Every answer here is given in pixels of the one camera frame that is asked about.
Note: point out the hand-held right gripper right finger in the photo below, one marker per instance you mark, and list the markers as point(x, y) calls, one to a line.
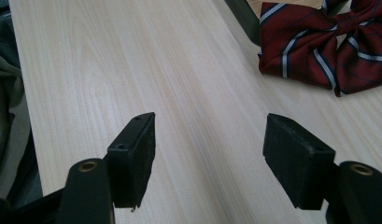
point(297, 165)

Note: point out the red striped bow tie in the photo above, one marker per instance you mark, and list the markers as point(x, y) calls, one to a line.
point(307, 46)

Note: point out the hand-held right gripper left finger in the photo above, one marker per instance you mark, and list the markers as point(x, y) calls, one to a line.
point(132, 161)

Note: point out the black rack with wooden base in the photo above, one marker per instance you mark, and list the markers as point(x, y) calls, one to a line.
point(245, 21)

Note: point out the grey green cloth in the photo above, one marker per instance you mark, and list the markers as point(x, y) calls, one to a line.
point(8, 93)

